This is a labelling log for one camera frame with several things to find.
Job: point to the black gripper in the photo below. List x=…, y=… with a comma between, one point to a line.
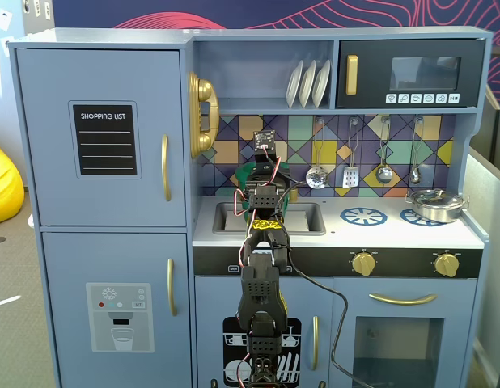
x=261, y=167

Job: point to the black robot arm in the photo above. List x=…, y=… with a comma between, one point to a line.
x=260, y=289

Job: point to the steel pot with lid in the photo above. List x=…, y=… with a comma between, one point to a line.
x=436, y=206

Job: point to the green plastic container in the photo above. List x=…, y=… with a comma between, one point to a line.
x=242, y=187

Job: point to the gold faucet knob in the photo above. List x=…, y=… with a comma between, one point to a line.
x=294, y=195

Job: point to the steel skimmer spoon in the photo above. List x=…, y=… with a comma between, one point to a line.
x=316, y=178

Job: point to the grey toy sink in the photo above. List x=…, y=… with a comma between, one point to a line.
x=219, y=218

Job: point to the steel slotted spatula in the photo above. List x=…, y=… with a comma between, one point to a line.
x=350, y=178

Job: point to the white toy plate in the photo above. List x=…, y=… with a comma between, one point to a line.
x=307, y=87
x=321, y=85
x=293, y=87

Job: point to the gold toy telephone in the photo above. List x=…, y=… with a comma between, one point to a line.
x=205, y=97

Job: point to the steel ladle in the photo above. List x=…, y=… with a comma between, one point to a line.
x=384, y=174

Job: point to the blue dishwasher door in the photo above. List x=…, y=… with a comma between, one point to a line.
x=211, y=295

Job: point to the gold stove knob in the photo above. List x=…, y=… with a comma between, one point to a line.
x=363, y=264
x=447, y=265

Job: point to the blue oven door with window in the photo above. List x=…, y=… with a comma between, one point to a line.
x=355, y=291

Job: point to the small steel spoon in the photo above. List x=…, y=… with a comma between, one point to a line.
x=415, y=175

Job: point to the black microwave door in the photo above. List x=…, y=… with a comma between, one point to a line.
x=371, y=60

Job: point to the black shopping list board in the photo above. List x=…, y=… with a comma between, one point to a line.
x=106, y=141

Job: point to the blue freezer door with dispenser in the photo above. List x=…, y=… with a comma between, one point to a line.
x=68, y=258

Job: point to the blue toy kitchen unit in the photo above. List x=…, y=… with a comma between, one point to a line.
x=112, y=39

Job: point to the grey partition panel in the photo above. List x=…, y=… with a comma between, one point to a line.
x=490, y=242

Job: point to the tall blue fridge door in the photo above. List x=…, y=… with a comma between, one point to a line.
x=43, y=121

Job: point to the yellow bean bag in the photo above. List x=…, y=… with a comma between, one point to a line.
x=3, y=190

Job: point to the small wrist camera board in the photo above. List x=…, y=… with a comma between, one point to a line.
x=263, y=139

